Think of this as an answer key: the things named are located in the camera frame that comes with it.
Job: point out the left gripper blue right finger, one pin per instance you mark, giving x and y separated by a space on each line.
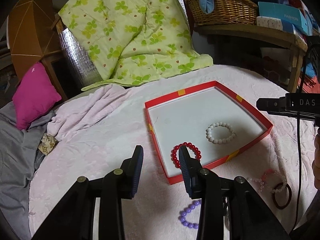
190 168

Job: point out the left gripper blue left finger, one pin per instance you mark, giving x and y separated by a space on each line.
132 170

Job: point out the person's right hand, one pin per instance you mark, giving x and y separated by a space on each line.
316 161

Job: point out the red shallow cardboard box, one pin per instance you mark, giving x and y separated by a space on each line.
215 123

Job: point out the pink textured bed blanket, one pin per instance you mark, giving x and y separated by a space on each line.
153 212

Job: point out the wooden shelf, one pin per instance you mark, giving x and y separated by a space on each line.
278 38

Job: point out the small floral fabric pouch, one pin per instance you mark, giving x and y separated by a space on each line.
47 144

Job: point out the blue fashion box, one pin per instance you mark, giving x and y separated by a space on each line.
284 12

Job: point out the white patterned small box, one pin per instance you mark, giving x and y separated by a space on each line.
269 22

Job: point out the silver foil insulation mat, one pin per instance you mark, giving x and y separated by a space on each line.
80 63

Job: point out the grey bed sheet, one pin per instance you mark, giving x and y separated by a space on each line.
20 158

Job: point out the magenta pillow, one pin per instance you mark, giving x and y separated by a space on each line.
34 97

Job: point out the wicker basket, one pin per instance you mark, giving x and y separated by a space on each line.
225 12

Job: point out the green floral quilt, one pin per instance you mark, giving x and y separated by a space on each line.
132 42

